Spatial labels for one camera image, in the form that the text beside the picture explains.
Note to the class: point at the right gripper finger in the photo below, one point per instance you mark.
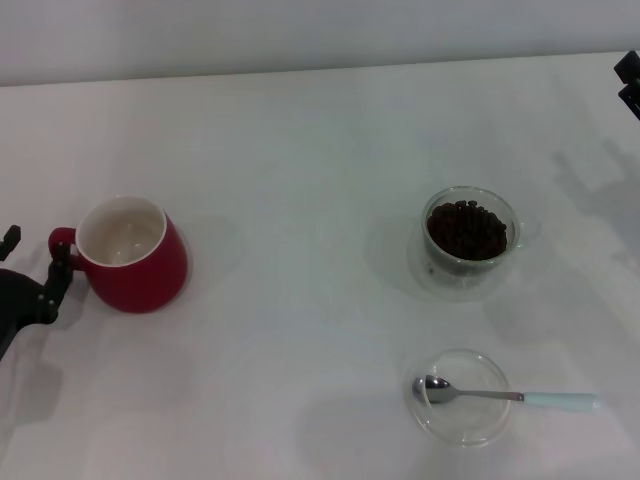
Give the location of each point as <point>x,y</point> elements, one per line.
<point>630,67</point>
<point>632,97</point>

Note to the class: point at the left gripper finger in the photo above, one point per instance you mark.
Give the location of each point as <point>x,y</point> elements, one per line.
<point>59,280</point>
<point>9,241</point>

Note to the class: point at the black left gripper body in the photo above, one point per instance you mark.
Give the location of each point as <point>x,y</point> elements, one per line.
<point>17,300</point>

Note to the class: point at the red ceramic mug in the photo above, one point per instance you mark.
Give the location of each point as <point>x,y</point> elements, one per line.
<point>140,280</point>

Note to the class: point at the clear glass cup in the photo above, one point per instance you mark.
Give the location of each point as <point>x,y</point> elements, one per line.
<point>512,220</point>

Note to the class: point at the pile of coffee beans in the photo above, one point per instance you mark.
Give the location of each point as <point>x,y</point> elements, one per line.
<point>467,230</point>

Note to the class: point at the clear glass saucer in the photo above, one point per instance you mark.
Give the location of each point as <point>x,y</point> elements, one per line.
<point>417,272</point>

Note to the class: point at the small clear glass dish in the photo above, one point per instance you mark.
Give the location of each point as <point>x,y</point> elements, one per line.
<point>465,425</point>

